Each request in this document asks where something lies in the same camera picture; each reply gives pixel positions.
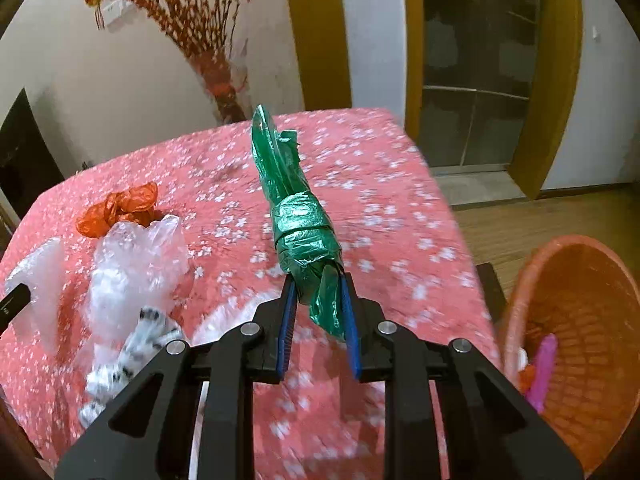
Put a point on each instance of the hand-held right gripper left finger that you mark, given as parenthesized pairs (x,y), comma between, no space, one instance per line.
(287,330)

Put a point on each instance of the dark wooden stool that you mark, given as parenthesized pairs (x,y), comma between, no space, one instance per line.
(492,290)

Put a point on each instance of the red floral tablecloth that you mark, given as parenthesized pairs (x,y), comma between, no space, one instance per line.
(390,200)

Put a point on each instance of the white paw print bag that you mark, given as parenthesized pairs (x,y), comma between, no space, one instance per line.
(135,355)

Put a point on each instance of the clear plastic bag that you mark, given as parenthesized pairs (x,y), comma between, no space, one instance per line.
(135,260)

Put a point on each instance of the white wall socket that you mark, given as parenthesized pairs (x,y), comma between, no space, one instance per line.
(111,19)

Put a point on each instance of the small white wall switch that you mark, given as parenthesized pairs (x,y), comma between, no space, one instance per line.
(595,33)

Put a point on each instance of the red dried branch bouquet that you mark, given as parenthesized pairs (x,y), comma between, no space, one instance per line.
(185,15)

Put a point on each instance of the orange plastic waste basket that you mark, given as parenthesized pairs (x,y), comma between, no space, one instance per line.
(590,310)

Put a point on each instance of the frosted white plastic bag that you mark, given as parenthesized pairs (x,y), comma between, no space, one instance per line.
(40,285)

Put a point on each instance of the glass vase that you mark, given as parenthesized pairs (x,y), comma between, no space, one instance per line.
(225,90)

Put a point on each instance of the wooden wall trim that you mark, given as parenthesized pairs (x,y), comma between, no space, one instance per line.
(315,35)

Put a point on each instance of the knotted orange plastic bag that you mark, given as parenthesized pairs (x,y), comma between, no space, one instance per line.
(120,207)

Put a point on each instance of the black television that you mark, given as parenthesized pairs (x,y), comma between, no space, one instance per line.
(25,160)

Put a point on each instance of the purple plastic bag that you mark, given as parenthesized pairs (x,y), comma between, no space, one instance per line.
(542,370)

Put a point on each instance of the glass door with wooden frame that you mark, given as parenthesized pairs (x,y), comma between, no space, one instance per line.
(475,60)

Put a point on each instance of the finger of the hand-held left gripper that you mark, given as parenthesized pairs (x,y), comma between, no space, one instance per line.
(12,305)

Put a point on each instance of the dark green plastic bag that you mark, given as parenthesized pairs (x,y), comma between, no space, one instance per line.
(300,230)

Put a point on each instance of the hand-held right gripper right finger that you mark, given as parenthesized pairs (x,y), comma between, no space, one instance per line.
(351,340)

